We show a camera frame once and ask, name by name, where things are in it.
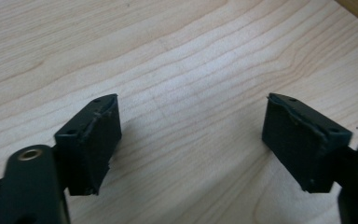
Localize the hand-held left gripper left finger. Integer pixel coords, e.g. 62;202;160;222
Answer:
53;93;123;197

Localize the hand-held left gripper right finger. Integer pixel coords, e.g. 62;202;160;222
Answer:
261;92;354;194

